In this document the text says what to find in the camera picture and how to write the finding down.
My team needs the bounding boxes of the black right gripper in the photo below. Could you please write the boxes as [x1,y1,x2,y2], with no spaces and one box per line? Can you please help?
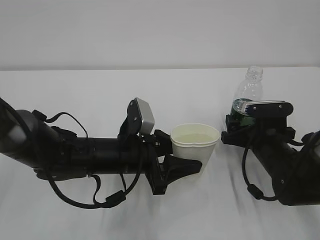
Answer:
[221,113,295,150]

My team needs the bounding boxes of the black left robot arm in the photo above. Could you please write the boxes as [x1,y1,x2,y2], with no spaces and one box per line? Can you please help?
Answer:
[0,98,202,195]

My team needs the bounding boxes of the white paper cup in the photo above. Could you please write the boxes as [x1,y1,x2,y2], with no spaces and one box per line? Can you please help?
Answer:
[170,123,221,176]

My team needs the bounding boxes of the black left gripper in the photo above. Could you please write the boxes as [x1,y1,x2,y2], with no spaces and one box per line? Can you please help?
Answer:
[139,129,202,195]

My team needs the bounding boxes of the clear plastic water bottle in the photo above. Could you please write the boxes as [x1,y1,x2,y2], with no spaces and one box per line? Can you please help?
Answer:
[230,66,263,127]

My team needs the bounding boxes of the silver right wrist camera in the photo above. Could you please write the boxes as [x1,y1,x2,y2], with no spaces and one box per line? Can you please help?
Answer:
[241,100,294,119]

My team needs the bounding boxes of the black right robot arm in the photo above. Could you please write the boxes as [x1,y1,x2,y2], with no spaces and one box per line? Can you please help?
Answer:
[221,114,320,206]

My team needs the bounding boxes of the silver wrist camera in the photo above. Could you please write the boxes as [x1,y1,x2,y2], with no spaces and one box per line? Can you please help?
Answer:
[126,97,155,135]
[241,100,294,119]

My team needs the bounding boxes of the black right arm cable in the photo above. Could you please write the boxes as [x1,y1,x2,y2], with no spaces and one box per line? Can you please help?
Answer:
[242,124,305,201]

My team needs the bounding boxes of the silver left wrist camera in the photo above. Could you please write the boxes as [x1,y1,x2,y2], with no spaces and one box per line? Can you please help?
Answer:
[126,97,155,135]

